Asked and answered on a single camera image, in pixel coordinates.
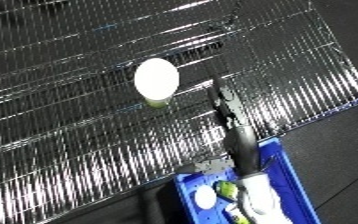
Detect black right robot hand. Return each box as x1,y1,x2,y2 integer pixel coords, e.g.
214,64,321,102
205,70,263,177

